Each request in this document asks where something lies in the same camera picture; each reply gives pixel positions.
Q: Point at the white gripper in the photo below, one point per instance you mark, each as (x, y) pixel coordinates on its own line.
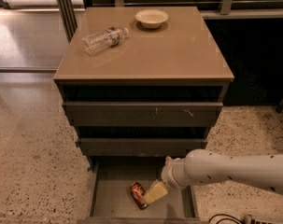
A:
(170, 174)

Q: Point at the red coke can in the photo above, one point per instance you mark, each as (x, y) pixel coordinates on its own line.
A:
(138, 193)

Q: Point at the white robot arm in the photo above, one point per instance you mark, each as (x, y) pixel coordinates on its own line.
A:
(203, 167)

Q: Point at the open bottom drawer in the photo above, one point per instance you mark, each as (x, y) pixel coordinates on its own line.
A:
(112, 202)

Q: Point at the middle drawer front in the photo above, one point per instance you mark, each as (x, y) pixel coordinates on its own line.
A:
(138, 147)

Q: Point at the top drawer front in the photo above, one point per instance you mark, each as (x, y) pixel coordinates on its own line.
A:
(142, 114)

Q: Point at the brown drawer cabinet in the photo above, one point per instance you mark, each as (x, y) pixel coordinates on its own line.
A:
(178, 62)

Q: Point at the clear plastic water bottle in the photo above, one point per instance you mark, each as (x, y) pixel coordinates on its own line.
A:
(102, 40)

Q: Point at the white bowl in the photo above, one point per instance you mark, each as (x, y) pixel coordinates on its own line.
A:
(151, 18)

